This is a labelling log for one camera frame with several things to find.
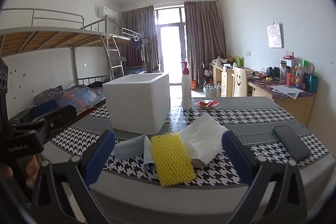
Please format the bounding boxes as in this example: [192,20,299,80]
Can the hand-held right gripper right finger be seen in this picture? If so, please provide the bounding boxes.
[222,130,308,224]

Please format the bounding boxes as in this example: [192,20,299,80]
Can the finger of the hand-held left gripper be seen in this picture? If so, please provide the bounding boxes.
[16,104,77,147]
[10,101,58,123]

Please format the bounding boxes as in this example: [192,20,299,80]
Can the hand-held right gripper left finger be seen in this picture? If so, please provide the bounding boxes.
[31,130,137,224]

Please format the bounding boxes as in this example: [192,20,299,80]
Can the blue face mask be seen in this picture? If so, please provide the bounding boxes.
[105,134,160,180]

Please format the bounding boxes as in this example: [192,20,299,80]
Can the white paper tissue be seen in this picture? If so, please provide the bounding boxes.
[181,112,229,165]

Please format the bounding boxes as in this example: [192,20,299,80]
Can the white foam box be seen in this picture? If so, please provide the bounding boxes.
[102,72,171,135]

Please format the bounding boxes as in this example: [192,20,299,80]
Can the yellow foam net sleeve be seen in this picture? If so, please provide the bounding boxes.
[150,133,196,187]

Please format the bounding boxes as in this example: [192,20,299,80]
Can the person's left hand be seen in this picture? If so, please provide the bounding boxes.
[0,155,39,189]

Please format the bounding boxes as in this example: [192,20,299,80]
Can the blue orange patterned quilt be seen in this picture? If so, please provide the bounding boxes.
[34,85,107,115]

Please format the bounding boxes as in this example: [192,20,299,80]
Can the houndstooth tablecloth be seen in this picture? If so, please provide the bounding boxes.
[50,96,330,188]

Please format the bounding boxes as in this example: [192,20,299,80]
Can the black smartphone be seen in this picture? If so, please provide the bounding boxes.
[272,125,312,162]

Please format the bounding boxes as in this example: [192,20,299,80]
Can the red snack packet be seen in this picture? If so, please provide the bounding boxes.
[194,99,219,109]

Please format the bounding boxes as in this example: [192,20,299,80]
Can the white bucket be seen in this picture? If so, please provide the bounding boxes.
[203,84,218,97]

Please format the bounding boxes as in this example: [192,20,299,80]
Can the metal bunk bed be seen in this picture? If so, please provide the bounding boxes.
[109,28,147,77]
[0,8,124,119]

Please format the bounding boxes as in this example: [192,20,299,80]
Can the smiley face wooden chair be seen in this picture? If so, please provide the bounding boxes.
[232,67,248,97]

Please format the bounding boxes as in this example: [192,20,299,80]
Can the wooden desk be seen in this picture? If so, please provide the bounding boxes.
[247,77,315,127]
[209,63,259,97]

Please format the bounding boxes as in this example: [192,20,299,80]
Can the white lotion pump bottle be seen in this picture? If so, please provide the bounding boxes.
[181,56,193,111]

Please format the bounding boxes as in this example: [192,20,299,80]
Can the printed paper sheets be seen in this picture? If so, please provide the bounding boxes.
[270,85,305,101]

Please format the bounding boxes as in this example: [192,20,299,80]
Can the black bag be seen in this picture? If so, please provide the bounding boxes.
[197,63,213,84]

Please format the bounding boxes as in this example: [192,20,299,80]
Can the black headphones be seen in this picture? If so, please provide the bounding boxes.
[266,67,281,80]

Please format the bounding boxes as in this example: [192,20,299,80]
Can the hanging dark clothes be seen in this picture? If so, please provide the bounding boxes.
[130,35,149,62]

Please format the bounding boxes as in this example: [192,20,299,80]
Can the group of toiletry bottles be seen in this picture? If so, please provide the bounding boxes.
[279,55,319,94]

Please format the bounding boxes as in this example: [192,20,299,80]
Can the white air conditioner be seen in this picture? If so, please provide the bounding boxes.
[98,6,118,21]

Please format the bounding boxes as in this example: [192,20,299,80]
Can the brown curtain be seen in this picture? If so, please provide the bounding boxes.
[184,0,227,83]
[120,5,159,75]

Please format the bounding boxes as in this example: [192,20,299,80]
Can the glass balcony door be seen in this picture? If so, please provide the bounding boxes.
[154,5,187,85]

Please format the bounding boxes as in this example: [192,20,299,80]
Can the cartoon wall picture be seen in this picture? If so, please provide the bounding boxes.
[267,22,284,48]

